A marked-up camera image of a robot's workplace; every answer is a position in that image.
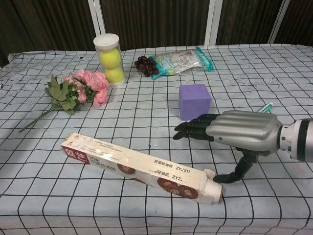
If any yellow tennis ball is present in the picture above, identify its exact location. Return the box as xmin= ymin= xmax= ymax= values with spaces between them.
xmin=99 ymin=48 xmax=122 ymax=69
xmin=104 ymin=66 xmax=125 ymax=83

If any clear tennis ball tube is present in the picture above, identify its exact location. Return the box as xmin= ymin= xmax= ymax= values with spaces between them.
xmin=93 ymin=34 xmax=126 ymax=88

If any white baking paper roll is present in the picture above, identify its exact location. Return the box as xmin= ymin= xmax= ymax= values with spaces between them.
xmin=204 ymin=180 xmax=224 ymax=204

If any purple foam cube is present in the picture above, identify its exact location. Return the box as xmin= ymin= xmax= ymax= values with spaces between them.
xmin=179 ymin=84 xmax=212 ymax=121

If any teal clear snack bag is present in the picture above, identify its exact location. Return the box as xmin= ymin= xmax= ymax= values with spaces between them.
xmin=151 ymin=47 xmax=215 ymax=80

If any pink artificial flower bouquet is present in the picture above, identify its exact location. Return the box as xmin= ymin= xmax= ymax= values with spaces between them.
xmin=19 ymin=69 xmax=110 ymax=133

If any dark purple grape bunch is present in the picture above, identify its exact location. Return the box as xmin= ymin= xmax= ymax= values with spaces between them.
xmin=134 ymin=55 xmax=159 ymax=78

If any checkered light blue tablecloth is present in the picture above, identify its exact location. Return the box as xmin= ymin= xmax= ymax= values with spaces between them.
xmin=0 ymin=43 xmax=313 ymax=235

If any long baking paper box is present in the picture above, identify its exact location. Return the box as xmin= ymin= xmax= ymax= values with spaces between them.
xmin=60 ymin=132 xmax=216 ymax=206

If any grey black right robot hand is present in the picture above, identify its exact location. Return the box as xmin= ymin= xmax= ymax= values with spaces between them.
xmin=173 ymin=110 xmax=282 ymax=184

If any white green pen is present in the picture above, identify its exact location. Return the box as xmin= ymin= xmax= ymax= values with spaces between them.
xmin=259 ymin=102 xmax=274 ymax=115

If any white frame post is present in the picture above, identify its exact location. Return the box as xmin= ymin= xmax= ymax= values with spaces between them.
xmin=204 ymin=0 xmax=223 ymax=47
xmin=268 ymin=0 xmax=291 ymax=44
xmin=88 ymin=0 xmax=106 ymax=37

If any dark curtain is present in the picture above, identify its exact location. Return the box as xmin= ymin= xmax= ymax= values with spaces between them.
xmin=0 ymin=0 xmax=313 ymax=69

